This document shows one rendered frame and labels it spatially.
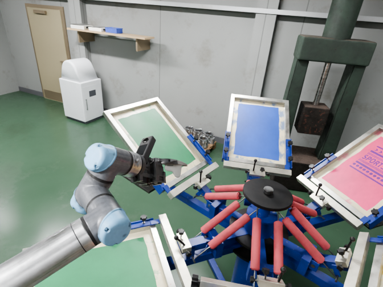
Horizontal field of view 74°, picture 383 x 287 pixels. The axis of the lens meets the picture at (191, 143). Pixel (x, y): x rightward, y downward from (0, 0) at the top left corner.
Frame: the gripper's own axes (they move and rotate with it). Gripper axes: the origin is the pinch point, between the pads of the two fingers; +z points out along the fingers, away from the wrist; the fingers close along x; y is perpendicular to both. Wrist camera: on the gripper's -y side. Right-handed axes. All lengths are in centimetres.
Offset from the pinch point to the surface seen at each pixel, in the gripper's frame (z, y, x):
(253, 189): 85, 3, 7
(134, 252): 53, 31, -66
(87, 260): 34, 32, -86
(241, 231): 96, 27, -10
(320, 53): 232, -160, 78
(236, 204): 83, 11, -5
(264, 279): 59, 50, 10
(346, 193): 149, 10, 58
